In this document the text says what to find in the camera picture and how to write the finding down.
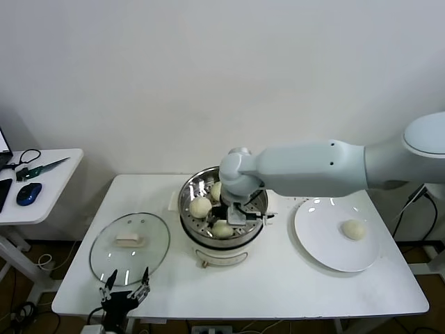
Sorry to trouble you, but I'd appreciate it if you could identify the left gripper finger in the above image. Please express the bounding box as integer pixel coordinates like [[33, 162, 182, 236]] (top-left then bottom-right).
[[99, 269, 118, 301], [127, 267, 151, 301]]

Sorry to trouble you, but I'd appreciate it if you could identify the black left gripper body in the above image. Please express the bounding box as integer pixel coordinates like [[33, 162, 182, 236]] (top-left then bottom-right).
[[100, 291, 140, 331]]

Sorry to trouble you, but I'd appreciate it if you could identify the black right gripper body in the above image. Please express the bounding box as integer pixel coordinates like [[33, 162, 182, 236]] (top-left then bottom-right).
[[210, 205, 229, 223]]

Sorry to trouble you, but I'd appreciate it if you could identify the glass lid with white handle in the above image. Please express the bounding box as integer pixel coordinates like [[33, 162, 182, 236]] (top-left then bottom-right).
[[89, 212, 171, 287]]

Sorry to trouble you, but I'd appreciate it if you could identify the stainless steel steamer basket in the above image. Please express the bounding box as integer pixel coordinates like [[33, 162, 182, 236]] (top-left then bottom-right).
[[168, 166, 280, 245]]

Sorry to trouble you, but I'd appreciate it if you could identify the white electric cooker base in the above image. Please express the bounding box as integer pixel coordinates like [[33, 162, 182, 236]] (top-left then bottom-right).
[[181, 208, 276, 269]]

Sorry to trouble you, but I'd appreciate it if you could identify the white round plate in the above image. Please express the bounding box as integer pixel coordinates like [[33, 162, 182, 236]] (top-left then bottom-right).
[[294, 197, 381, 273]]

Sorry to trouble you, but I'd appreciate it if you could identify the white power strip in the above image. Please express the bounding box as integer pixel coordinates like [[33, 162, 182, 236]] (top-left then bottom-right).
[[192, 324, 233, 334]]

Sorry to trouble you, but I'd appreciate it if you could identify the white side table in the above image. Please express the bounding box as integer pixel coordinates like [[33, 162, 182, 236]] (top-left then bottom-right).
[[0, 148, 85, 279]]

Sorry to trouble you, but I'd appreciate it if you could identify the blue computer mouse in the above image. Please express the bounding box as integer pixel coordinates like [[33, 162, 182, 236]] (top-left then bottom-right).
[[16, 182, 43, 206]]

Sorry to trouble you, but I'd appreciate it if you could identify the black smartphone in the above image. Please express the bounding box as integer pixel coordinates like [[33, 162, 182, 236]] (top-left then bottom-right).
[[0, 177, 13, 213]]

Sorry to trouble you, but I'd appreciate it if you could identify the laptop computer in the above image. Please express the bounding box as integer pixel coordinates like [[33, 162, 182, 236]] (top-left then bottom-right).
[[0, 127, 15, 171]]

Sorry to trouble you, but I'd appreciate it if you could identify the dark inline adapter box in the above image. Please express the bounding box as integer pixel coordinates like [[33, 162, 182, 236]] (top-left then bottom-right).
[[409, 184, 429, 203]]

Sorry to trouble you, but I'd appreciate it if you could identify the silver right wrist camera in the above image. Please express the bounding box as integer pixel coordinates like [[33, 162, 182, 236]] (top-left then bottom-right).
[[227, 202, 278, 226]]

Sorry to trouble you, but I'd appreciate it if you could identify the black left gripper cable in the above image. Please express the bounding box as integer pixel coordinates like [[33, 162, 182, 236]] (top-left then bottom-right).
[[86, 305, 106, 325]]

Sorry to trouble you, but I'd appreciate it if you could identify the coiled white floor cable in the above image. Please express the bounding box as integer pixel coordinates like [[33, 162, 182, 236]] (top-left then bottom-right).
[[37, 239, 81, 271]]

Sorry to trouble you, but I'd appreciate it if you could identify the black floor cable bundle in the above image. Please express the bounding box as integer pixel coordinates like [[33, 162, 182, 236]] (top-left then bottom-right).
[[10, 301, 39, 331]]

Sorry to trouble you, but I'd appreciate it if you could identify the black looped cable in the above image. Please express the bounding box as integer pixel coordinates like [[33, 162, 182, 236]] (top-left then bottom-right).
[[1, 148, 42, 171]]

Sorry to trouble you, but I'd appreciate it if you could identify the black power cable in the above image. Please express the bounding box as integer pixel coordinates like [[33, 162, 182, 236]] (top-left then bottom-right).
[[392, 196, 438, 241]]

